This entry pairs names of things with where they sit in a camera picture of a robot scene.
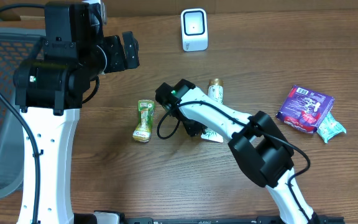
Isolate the grey plastic shopping basket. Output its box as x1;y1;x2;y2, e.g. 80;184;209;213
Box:
0;27;45;198

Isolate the green yellow snack pouch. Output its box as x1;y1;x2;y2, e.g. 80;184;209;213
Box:
132;100;155;142

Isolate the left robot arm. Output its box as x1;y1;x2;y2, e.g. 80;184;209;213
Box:
14;1;139;223

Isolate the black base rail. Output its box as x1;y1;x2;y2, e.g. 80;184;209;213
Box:
73;210;345;224

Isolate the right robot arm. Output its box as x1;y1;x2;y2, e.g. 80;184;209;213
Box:
155;79;319;223

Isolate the purple pad package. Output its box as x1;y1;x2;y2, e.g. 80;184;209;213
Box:
276;85;335;134

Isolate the white tube gold cap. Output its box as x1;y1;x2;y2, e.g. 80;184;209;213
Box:
200;78;224;144

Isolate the white barcode scanner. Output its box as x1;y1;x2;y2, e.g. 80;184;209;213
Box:
180;8;208;52

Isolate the mint green snack packet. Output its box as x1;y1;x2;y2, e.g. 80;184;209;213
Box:
317;112;347;144

